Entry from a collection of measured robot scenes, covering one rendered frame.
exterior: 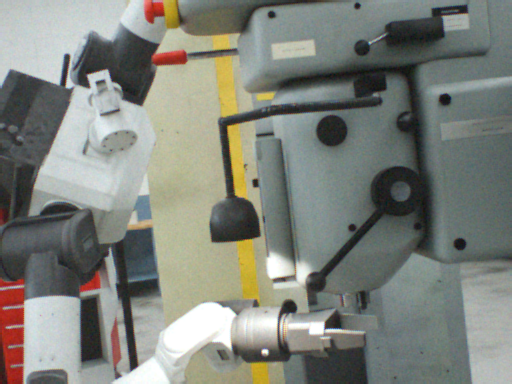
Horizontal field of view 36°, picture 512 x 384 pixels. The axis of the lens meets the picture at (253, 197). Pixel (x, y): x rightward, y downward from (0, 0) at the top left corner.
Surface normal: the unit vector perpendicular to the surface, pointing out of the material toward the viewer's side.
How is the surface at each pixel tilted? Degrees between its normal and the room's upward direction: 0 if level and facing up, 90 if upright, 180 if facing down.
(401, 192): 90
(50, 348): 70
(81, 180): 57
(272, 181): 90
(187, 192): 90
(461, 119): 90
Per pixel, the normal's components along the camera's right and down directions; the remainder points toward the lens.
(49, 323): 0.03, -0.30
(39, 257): -0.18, -0.31
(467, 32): 0.11, 0.04
